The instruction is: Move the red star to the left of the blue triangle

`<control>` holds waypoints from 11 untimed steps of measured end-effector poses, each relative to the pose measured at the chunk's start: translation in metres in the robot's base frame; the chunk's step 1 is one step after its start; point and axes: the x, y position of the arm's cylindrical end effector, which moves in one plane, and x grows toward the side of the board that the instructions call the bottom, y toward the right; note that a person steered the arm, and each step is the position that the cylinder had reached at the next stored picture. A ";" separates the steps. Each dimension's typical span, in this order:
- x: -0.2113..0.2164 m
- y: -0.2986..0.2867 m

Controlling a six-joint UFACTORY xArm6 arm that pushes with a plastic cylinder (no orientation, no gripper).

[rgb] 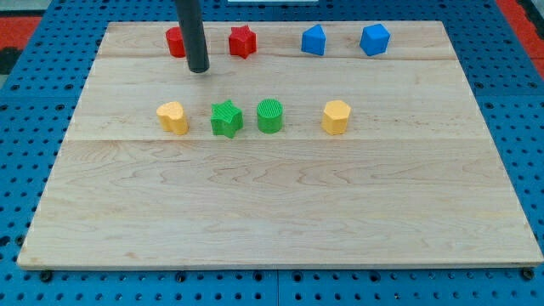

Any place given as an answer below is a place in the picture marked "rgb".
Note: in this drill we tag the green star block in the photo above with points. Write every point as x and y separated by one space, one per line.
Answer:
226 119

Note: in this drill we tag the red star block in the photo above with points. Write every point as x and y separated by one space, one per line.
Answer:
242 41

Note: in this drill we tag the blue triangle block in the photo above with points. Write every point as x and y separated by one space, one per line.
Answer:
314 41

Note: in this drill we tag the wooden board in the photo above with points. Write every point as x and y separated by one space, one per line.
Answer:
415 182

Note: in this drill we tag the green cylinder block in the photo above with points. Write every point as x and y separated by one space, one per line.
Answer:
270 116

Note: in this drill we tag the yellow hexagon block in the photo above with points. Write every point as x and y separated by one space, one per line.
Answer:
335 117

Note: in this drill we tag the yellow heart block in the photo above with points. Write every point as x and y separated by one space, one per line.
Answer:
172 118

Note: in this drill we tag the blue cube block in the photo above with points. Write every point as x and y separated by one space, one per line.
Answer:
374 39

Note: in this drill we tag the red cylinder block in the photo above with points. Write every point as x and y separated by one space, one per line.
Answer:
175 42

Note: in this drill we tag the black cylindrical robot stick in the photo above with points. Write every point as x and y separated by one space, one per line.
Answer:
191 25

